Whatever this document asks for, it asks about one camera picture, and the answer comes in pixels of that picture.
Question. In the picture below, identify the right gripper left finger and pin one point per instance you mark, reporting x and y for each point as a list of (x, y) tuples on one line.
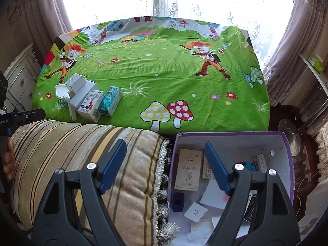
[(72, 211)]

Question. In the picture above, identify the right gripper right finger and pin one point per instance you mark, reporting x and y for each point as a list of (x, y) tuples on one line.
[(259, 210)]

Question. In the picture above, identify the small white square box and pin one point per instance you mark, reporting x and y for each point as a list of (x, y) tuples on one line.
[(195, 212)]

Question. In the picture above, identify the white orange oral liquid box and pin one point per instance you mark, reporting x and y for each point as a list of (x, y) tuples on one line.
[(207, 172)]

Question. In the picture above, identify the beige medicine box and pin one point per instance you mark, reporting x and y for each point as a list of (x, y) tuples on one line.
[(188, 170)]

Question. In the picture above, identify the teal patterned box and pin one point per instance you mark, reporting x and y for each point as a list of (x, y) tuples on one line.
[(110, 101)]

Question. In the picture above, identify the black small box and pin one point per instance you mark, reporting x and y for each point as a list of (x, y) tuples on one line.
[(250, 206)]

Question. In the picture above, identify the white pink plain box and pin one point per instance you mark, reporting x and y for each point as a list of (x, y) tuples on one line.
[(213, 196)]

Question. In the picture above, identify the red blue toy truck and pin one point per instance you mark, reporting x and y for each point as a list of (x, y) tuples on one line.
[(249, 165)]

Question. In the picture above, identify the white green medicine box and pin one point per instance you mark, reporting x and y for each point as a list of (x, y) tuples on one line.
[(259, 163)]

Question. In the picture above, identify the left hand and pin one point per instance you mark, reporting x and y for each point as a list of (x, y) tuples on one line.
[(9, 161)]

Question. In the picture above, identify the white drawer cabinet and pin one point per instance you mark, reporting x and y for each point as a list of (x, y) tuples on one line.
[(22, 75)]

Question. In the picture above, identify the purple cardboard box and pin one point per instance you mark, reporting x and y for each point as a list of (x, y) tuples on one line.
[(240, 147)]

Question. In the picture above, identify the striped sofa cushion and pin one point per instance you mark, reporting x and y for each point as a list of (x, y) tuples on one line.
[(137, 202)]

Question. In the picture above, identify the white box stack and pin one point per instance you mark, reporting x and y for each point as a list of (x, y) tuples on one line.
[(78, 88)]

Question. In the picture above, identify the white blue medicine box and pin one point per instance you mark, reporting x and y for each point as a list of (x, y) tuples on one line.
[(89, 107)]

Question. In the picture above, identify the green cartoon tablecloth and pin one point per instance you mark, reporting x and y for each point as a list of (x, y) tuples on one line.
[(175, 74)]

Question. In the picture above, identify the green tissue pack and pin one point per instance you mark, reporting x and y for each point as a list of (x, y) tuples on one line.
[(316, 62)]

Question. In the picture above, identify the mauve curtain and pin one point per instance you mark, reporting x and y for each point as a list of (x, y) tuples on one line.
[(302, 37)]

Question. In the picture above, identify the white wall shelf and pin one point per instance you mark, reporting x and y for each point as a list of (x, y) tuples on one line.
[(321, 77)]

